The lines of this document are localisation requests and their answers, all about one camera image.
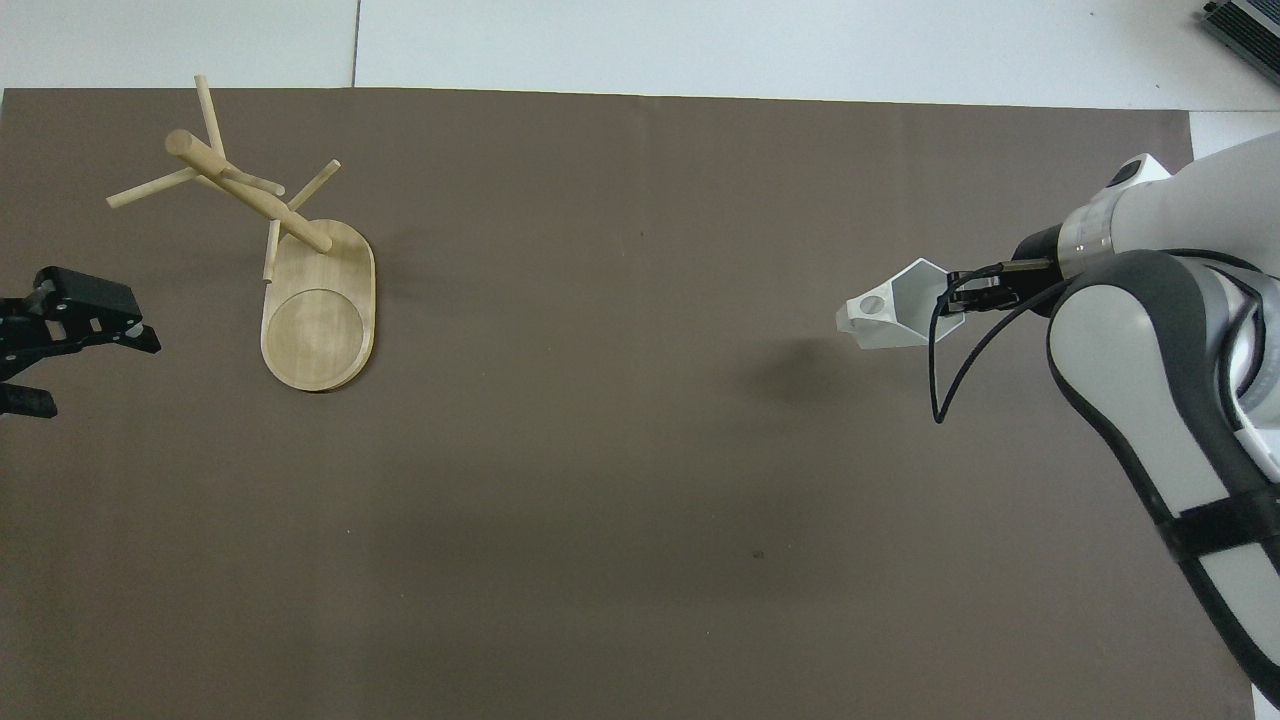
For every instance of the grey metal box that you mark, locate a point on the grey metal box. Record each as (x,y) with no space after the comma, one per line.
(1250,28)

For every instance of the white cup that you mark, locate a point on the white cup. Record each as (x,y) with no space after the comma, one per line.
(905,315)

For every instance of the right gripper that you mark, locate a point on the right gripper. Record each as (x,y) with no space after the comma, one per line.
(1038,248)

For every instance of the wooden cup rack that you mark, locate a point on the wooden cup rack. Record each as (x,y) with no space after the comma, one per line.
(318,320)

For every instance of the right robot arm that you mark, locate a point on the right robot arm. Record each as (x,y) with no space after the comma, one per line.
(1130,370)

